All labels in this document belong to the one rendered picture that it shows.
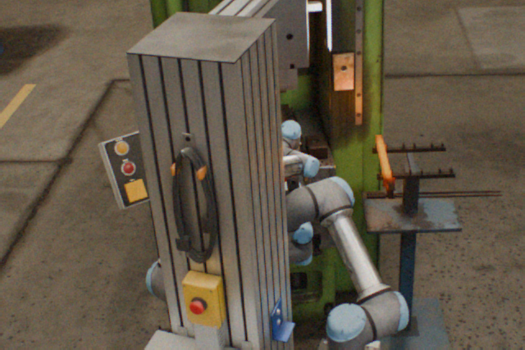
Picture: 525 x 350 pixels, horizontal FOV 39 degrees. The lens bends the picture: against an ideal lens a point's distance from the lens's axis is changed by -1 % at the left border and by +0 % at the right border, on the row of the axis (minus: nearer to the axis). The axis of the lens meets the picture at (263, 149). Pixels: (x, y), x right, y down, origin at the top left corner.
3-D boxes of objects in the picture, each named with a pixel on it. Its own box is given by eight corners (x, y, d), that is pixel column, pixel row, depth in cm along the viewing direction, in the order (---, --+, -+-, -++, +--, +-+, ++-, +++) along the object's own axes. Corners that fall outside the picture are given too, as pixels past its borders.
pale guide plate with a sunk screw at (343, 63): (353, 89, 323) (353, 53, 314) (333, 91, 322) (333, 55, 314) (353, 87, 325) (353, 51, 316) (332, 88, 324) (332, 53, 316)
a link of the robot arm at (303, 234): (293, 247, 269) (291, 229, 264) (289, 229, 278) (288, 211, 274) (314, 245, 269) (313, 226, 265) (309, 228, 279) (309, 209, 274)
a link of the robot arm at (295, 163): (235, 166, 227) (324, 152, 265) (208, 156, 233) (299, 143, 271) (228, 202, 230) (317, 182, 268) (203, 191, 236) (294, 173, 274)
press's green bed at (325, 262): (336, 321, 367) (335, 247, 343) (262, 329, 365) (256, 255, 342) (319, 252, 415) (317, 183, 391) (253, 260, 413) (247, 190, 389)
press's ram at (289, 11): (330, 65, 303) (328, -30, 283) (236, 74, 301) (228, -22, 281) (314, 29, 339) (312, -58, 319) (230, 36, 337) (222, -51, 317)
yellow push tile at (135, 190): (147, 196, 297) (141, 179, 297) (130, 202, 294) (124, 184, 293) (146, 196, 299) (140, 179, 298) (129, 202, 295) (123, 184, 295)
